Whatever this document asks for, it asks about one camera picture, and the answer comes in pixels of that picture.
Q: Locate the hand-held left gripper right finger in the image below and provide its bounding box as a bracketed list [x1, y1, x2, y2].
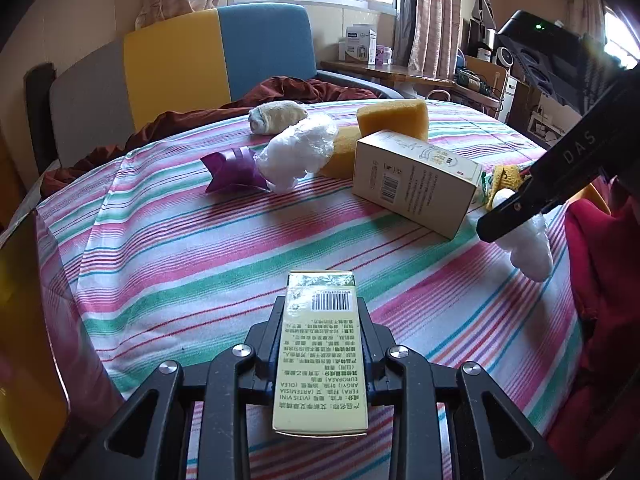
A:
[355, 297, 557, 480]

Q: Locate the grey yellow blue headboard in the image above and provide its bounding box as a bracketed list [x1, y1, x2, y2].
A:
[48, 2, 318, 166]

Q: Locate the yellow knitted pouch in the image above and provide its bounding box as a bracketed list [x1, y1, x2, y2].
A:
[492, 164, 531, 196]

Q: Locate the rolled beige sock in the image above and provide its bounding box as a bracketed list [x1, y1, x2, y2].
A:
[248, 101, 309, 136]

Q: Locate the purple foil packet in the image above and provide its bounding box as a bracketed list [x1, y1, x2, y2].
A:
[200, 146, 271, 195]

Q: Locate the beige product carton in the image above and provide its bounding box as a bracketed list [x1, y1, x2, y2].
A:
[351, 129, 484, 240]

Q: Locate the green device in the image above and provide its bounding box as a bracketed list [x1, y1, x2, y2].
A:
[457, 67, 483, 93]

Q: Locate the striped bed sheet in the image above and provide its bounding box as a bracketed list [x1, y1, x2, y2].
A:
[35, 99, 586, 480]

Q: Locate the wooden desk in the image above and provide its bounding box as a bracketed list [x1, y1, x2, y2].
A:
[320, 60, 501, 111]

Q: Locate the pale green printed carton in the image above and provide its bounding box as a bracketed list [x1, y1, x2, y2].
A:
[272, 270, 370, 436]

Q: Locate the large yellow sponge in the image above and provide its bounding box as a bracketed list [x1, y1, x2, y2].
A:
[356, 100, 430, 142]

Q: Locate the grey bed rail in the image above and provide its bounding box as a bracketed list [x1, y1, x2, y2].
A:
[315, 70, 416, 101]

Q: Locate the black appliance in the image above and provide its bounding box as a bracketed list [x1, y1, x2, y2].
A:
[467, 19, 497, 61]

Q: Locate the printed cardboard box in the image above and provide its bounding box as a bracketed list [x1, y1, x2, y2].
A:
[507, 80, 583, 148]

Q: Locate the white appliance box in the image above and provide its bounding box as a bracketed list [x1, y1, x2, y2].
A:
[345, 25, 378, 66]

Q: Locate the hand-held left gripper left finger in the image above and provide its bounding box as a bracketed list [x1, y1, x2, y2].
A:
[95, 296, 288, 480]

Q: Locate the maroon blanket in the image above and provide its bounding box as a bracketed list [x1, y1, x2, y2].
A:
[40, 76, 381, 196]

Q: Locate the red cloth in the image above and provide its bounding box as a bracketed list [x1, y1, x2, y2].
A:
[547, 180, 640, 461]

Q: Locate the small yellow sponge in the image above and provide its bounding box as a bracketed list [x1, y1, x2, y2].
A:
[318, 125, 362, 178]

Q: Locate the grey curtain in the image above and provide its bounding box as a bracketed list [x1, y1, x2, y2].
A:
[395, 0, 420, 68]

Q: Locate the green-edged snack packet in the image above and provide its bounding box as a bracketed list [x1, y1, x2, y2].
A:
[479, 170, 497, 207]

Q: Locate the brown cardboard box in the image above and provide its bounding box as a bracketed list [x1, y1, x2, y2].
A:
[0, 210, 126, 480]

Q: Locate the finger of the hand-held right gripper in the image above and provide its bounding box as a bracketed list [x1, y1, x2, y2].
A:
[476, 172, 569, 244]

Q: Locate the white plastic bag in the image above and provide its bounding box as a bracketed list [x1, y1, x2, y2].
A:
[255, 112, 340, 195]
[492, 187, 555, 283]

